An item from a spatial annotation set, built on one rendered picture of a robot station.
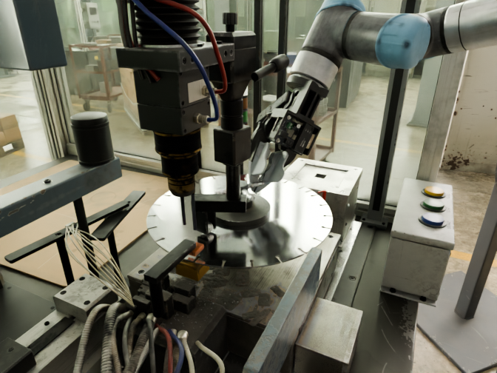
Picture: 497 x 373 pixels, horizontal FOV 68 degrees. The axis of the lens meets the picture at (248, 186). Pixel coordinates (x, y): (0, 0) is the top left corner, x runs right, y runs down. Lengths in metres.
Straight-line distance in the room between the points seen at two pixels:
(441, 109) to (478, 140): 2.76
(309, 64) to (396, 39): 0.14
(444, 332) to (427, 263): 1.14
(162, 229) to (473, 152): 3.36
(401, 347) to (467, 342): 1.18
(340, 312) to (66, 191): 0.48
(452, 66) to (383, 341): 0.60
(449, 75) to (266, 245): 0.60
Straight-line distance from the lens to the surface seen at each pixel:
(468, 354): 1.86
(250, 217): 0.62
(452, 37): 0.71
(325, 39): 0.66
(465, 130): 3.68
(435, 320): 1.95
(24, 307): 0.75
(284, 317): 0.39
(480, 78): 3.60
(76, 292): 0.64
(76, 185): 0.63
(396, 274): 0.81
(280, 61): 0.53
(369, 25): 0.63
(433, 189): 0.94
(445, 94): 0.97
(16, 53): 0.49
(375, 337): 0.75
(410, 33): 0.60
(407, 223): 0.79
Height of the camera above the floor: 1.27
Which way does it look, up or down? 25 degrees down
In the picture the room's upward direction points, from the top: straight up
